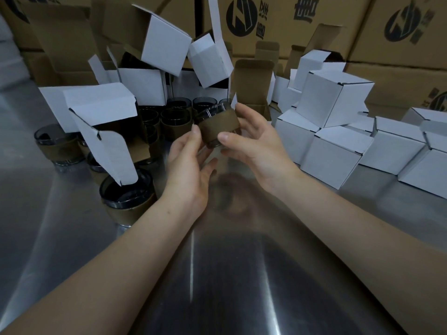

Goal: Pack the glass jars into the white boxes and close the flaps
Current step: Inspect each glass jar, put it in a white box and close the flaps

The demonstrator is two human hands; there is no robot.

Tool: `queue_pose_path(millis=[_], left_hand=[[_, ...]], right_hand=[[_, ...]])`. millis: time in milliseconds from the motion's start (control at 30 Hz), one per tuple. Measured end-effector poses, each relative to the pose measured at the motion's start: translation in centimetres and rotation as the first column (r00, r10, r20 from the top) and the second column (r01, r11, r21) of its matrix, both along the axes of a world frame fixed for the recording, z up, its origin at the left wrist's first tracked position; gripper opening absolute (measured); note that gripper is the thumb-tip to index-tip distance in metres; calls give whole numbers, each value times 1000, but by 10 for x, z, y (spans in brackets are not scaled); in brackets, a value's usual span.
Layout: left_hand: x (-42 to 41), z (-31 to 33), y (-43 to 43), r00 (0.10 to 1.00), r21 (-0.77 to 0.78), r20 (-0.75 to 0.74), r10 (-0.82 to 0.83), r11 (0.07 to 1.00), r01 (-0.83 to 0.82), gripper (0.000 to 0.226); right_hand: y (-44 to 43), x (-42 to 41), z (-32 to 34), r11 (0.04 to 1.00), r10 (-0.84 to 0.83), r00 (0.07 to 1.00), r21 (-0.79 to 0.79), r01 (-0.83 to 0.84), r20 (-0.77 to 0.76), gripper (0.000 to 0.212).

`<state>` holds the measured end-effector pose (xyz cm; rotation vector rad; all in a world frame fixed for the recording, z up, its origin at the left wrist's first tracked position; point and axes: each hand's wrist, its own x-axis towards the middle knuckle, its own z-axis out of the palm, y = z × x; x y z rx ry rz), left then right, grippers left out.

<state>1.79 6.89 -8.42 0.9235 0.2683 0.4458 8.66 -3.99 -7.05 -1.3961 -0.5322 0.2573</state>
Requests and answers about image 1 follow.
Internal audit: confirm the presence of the stack of large printed cartons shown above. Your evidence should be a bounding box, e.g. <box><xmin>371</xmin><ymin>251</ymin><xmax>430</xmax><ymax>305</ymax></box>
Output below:
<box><xmin>0</xmin><ymin>0</ymin><xmax>447</xmax><ymax>120</ymax></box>

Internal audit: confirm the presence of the person's right hand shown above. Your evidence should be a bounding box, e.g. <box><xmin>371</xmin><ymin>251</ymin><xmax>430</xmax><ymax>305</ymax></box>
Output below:
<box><xmin>217</xmin><ymin>103</ymin><xmax>302</xmax><ymax>196</ymax></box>

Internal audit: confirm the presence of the person's right forearm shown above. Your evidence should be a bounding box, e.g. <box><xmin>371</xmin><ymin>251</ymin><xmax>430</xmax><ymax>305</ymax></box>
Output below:
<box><xmin>278</xmin><ymin>170</ymin><xmax>447</xmax><ymax>335</ymax></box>

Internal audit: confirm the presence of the pile of open white boxes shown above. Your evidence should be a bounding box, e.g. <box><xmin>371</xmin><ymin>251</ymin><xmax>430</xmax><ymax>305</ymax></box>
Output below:
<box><xmin>38</xmin><ymin>0</ymin><xmax>345</xmax><ymax>187</ymax></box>

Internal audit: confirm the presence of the glass cup with brown sleeve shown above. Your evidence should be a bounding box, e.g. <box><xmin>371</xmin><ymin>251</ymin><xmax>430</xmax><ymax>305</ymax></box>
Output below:
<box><xmin>193</xmin><ymin>102</ymin><xmax>242</xmax><ymax>150</ymax></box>

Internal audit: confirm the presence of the person's left hand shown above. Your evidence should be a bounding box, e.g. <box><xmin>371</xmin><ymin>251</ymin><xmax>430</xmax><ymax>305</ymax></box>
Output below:
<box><xmin>161</xmin><ymin>125</ymin><xmax>219</xmax><ymax>221</ymax></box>

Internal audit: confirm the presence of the pile of closed white boxes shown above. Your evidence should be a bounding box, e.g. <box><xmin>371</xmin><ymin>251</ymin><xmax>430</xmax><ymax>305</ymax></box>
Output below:
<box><xmin>271</xmin><ymin>50</ymin><xmax>447</xmax><ymax>200</ymax></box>

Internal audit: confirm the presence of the group of dark sleeved glasses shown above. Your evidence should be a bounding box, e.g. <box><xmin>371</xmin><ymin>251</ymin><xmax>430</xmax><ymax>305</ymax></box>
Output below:
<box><xmin>34</xmin><ymin>97</ymin><xmax>232</xmax><ymax>228</ymax></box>

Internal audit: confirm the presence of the person's left forearm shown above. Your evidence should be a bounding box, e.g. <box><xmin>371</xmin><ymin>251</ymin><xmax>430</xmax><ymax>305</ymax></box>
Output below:
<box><xmin>0</xmin><ymin>199</ymin><xmax>209</xmax><ymax>335</ymax></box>

